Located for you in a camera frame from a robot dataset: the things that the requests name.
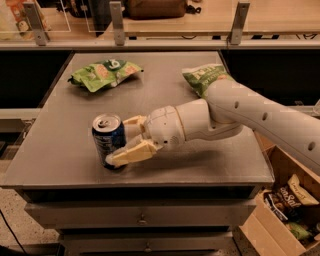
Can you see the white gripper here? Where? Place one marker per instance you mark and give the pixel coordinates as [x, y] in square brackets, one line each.
[164, 126]

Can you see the blue pepsi can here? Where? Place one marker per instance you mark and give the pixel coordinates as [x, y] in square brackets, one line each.
[109, 135]

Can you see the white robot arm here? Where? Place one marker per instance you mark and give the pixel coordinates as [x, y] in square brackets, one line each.
[225, 109]

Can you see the green rice chip bag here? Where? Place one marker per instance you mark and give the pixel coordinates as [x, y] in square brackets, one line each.
[104, 74]

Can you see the green jalapeno chip bag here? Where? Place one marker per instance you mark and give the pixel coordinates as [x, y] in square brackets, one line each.
[201, 77]

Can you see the brown bag on counter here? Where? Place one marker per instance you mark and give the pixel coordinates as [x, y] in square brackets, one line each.
[154, 9]

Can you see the dark snack bag in box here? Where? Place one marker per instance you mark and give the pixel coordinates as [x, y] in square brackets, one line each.
[284, 204]

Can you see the yellow snack bag in box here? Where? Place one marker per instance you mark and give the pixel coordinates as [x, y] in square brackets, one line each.
[302, 194]

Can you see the green snack bag in box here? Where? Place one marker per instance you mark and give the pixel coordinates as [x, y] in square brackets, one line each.
[300, 232]

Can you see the upper metal drawer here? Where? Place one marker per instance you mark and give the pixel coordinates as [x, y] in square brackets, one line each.
[89, 215]

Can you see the metal drawer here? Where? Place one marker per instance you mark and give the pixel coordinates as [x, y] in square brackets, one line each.
[89, 215]
[146, 242]

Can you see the lower metal drawer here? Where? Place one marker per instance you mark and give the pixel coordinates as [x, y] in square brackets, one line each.
[146, 242]

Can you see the cardboard box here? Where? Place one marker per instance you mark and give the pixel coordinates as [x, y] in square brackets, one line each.
[270, 236]

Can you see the colourful package behind glass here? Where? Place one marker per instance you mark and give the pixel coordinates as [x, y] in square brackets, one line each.
[17, 9]

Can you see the middle metal bracket post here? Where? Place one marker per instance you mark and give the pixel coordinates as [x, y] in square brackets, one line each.
[117, 22]

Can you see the metal bracket post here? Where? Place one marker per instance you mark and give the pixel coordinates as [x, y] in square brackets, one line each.
[40, 36]
[239, 20]
[117, 22]

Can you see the left metal bracket post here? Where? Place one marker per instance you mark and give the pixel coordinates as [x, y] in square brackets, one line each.
[40, 36]

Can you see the right metal bracket post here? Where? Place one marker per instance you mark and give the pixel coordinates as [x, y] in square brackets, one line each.
[239, 20]

